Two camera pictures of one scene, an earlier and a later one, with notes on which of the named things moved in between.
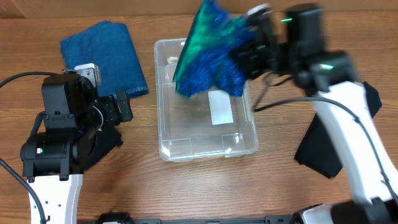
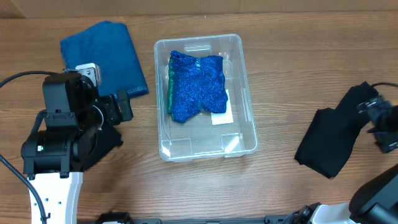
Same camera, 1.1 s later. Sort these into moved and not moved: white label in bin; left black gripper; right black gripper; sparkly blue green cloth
Moved: right black gripper; sparkly blue green cloth
Not moved: white label in bin; left black gripper
